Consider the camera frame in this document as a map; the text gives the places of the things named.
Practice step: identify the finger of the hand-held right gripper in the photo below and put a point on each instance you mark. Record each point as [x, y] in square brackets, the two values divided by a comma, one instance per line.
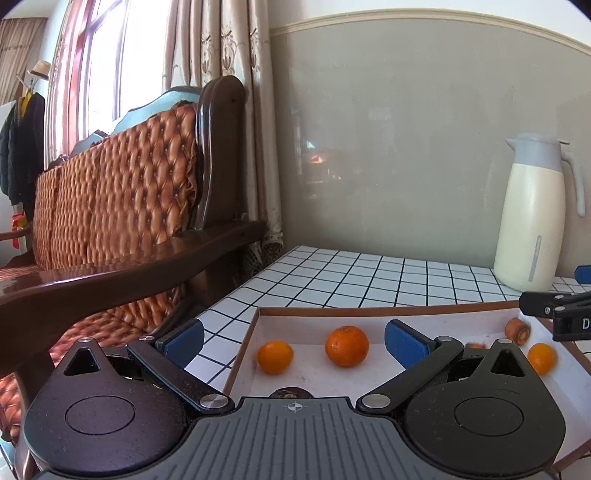
[584, 272]
[545, 302]

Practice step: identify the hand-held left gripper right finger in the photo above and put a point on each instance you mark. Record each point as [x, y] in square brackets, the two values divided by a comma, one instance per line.
[406, 342]

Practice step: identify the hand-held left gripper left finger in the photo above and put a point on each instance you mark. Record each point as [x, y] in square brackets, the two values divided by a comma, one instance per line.
[184, 341]

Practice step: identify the carrot piece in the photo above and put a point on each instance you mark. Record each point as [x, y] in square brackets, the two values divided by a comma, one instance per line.
[475, 345]
[517, 330]

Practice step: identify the small smooth orange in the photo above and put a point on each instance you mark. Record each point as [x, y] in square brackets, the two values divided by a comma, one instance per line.
[542, 357]

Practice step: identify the mandarin orange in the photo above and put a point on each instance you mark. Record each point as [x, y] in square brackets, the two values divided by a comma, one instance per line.
[275, 357]
[347, 346]

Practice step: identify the white shallow tray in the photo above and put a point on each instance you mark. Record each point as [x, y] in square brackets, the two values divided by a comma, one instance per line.
[314, 369]

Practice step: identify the dark shrivelled fruit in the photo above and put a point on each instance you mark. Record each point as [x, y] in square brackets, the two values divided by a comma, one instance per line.
[291, 393]

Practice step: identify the cream thermos jug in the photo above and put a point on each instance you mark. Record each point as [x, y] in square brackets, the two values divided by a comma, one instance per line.
[531, 217]

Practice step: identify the white checked tablecloth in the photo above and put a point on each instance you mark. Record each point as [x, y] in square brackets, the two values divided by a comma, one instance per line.
[351, 281]

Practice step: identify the wooden sofa with tufted cushions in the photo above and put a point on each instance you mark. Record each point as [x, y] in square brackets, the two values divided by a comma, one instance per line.
[129, 194]

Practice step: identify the beige patterned curtain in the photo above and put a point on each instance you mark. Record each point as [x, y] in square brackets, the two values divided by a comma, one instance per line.
[240, 115]

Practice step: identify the black jacket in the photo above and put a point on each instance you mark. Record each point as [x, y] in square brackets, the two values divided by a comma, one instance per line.
[21, 147]

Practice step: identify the yellow garment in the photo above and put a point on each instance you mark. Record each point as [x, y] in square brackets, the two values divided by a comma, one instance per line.
[27, 99]

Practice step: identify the straw hat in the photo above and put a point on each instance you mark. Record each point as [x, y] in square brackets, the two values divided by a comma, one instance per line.
[39, 70]

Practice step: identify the brown curtain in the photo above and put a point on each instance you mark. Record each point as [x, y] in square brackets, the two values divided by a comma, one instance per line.
[18, 55]

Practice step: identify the window with red frame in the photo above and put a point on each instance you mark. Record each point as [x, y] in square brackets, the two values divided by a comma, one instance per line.
[106, 69]

